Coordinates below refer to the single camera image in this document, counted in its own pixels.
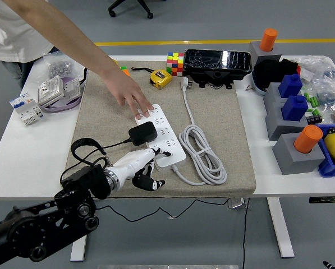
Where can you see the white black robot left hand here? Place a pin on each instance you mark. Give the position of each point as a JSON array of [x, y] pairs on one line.
[[133, 164]]

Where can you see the person's left hand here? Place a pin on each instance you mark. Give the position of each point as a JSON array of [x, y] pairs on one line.
[[129, 91]]

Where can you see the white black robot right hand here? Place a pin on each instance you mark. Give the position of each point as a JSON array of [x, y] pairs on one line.
[[329, 265]]

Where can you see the black plug adapter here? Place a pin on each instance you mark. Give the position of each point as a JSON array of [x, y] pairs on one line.
[[142, 133]]

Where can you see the white power strip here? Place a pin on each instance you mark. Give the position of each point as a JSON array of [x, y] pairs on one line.
[[175, 148]]

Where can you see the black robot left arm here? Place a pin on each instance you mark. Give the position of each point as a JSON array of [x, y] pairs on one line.
[[43, 224]]

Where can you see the person's left forearm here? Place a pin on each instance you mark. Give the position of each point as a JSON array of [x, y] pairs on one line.
[[69, 39]]

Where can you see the colourful puzzle cube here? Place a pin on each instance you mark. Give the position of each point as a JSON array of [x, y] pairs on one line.
[[174, 64], [125, 70]]

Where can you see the yellow tape measure black window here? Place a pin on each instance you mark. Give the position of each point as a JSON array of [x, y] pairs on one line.
[[160, 78]]

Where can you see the white table leg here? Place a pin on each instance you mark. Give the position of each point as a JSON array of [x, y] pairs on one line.
[[282, 232], [78, 249]]

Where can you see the black table control panel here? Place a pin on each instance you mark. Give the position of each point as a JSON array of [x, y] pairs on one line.
[[327, 199]]

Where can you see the clear bag of metal nuts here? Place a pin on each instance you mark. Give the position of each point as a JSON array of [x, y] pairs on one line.
[[59, 67]]

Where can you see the black office chair base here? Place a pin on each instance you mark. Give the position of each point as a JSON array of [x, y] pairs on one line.
[[149, 15]]

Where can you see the grey-brown mat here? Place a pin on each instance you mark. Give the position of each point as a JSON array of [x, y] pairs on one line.
[[212, 112]]

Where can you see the black glossy device box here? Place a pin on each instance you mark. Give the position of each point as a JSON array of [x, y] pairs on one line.
[[212, 60]]

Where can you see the blue storage bin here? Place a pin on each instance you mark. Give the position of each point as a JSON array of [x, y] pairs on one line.
[[330, 168]]

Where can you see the white blue circuit breaker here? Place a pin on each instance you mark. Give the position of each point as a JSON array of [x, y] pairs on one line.
[[24, 109]]

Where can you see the grey block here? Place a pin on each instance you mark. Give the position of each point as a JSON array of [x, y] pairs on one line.
[[255, 50], [276, 123], [290, 159], [271, 95]]

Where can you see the orange cylinder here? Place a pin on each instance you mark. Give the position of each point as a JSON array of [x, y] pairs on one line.
[[269, 39], [307, 138]]

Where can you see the person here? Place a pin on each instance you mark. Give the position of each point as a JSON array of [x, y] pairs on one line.
[[10, 33]]

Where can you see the black cloth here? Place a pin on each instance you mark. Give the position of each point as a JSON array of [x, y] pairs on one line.
[[268, 73]]

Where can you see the small black components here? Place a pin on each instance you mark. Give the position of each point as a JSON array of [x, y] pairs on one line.
[[314, 117]]

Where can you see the blue block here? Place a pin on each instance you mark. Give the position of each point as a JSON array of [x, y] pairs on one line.
[[290, 85], [294, 107]]

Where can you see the red block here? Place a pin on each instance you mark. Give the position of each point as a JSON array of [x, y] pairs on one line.
[[297, 68]]

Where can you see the white wall socket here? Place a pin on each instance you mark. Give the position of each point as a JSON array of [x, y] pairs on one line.
[[50, 91]]

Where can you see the metal bracket under table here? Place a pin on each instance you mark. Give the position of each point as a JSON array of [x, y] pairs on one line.
[[237, 203]]

